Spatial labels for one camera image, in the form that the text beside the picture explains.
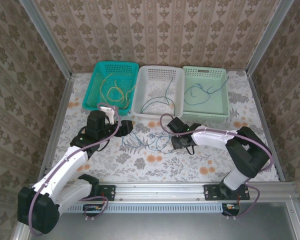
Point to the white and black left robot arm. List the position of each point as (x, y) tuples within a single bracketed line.
[(62, 167)]

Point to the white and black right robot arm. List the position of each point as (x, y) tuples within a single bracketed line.
[(210, 136)]

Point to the pale green plastic basket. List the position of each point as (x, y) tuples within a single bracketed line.
[(215, 107)]

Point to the floral tablecloth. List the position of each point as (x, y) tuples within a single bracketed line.
[(115, 170)]

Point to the white plastic basket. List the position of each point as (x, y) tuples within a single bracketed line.
[(155, 75)]

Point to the teal plastic basket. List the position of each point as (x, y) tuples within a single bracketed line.
[(120, 70)]

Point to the small black controller board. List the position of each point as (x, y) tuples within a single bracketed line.
[(92, 209)]

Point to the grey metal panel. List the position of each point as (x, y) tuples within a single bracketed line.
[(165, 227)]

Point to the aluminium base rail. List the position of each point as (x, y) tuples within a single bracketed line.
[(160, 191)]

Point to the aluminium frame post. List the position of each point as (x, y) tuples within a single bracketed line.
[(46, 37), (270, 32)]

